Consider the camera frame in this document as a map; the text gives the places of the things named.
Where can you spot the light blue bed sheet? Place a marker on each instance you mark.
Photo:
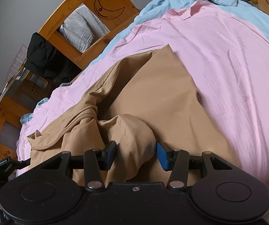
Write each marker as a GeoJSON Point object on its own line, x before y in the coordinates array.
{"type": "Point", "coordinates": [68, 94]}

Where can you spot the white certificate on wall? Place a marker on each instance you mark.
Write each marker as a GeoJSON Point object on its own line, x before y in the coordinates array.
{"type": "Point", "coordinates": [17, 64]}

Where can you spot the black jacket on rail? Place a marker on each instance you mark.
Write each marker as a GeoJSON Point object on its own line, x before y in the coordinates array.
{"type": "Point", "coordinates": [46, 61]}

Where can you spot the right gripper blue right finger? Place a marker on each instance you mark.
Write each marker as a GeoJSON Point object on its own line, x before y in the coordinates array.
{"type": "Point", "coordinates": [176, 161]}

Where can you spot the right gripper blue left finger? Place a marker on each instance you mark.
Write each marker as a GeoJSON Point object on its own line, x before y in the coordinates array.
{"type": "Point", "coordinates": [95, 161]}

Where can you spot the pink bed sheet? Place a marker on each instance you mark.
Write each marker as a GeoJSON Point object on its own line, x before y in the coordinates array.
{"type": "Point", "coordinates": [228, 59]}

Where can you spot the tan hooded zip jacket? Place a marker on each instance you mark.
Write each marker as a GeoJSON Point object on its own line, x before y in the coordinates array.
{"type": "Point", "coordinates": [141, 99]}

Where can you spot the grey striped cloth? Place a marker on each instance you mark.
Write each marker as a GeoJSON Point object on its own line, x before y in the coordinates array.
{"type": "Point", "coordinates": [82, 28]}

